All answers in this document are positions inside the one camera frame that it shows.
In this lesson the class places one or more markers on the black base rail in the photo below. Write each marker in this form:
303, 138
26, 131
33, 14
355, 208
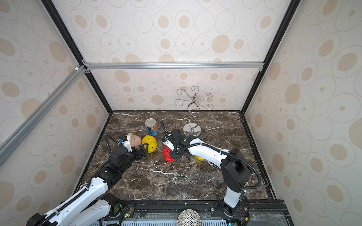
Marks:
165, 213

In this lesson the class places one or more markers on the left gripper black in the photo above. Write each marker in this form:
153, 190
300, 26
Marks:
141, 155

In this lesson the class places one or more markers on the chrome mug tree stand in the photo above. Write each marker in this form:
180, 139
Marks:
194, 108

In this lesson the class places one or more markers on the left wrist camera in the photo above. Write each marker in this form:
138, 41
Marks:
126, 142

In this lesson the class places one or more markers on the perforated metal ball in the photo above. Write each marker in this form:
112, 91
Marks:
189, 217

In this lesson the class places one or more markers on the horizontal aluminium frame bar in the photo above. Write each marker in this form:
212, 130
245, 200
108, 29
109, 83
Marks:
174, 65

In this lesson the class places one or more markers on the yellow piggy bank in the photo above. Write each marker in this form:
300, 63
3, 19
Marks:
199, 158
149, 143

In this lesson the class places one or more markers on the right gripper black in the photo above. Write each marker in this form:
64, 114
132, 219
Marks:
175, 151

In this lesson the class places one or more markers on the red piggy bank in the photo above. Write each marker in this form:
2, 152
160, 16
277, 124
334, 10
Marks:
167, 156

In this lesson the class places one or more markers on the diagonal aluminium frame bar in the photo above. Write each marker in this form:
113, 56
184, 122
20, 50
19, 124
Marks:
18, 136

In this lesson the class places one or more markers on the soup can blue label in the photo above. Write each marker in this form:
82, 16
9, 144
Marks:
152, 127

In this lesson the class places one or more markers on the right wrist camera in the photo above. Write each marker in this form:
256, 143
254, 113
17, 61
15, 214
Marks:
167, 141

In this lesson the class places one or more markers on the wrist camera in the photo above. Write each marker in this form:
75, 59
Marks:
167, 141
126, 142

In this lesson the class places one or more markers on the pink piggy bank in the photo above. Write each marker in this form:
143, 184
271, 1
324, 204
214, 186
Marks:
135, 141

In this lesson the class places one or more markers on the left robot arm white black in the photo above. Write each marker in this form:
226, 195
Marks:
90, 204

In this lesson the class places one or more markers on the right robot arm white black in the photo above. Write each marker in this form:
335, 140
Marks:
238, 174

